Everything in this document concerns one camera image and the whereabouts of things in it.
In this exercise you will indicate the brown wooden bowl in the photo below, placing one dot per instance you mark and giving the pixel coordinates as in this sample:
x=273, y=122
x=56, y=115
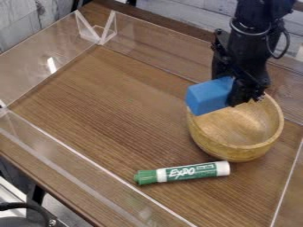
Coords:
x=238, y=133

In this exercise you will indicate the black metal bracket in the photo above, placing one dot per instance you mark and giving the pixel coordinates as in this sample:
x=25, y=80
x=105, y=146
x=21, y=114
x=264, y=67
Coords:
x=40, y=215

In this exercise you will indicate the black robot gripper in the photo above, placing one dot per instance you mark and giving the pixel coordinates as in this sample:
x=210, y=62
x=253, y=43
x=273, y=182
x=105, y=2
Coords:
x=241, y=54

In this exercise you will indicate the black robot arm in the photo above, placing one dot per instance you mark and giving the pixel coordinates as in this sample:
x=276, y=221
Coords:
x=257, y=13

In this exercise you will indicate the green Expo marker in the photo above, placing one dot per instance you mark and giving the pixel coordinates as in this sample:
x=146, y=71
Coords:
x=162, y=175

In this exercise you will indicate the blue foam block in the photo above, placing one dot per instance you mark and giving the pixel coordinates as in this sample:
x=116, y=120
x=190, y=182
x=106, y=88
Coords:
x=208, y=96

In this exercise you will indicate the clear acrylic tray wall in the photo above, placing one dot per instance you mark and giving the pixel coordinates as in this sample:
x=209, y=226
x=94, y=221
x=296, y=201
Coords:
x=94, y=90

